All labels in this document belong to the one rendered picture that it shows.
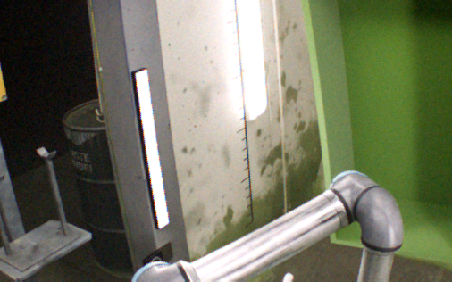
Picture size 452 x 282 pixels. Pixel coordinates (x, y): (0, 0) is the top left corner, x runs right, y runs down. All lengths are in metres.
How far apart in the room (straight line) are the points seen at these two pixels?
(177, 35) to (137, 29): 0.22
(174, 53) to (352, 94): 0.75
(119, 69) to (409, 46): 1.08
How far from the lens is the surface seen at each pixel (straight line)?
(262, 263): 1.37
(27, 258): 1.77
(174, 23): 2.01
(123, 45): 1.83
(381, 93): 2.16
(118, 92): 1.91
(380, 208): 1.37
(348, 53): 2.12
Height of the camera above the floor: 1.68
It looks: 21 degrees down
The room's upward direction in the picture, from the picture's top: 5 degrees counter-clockwise
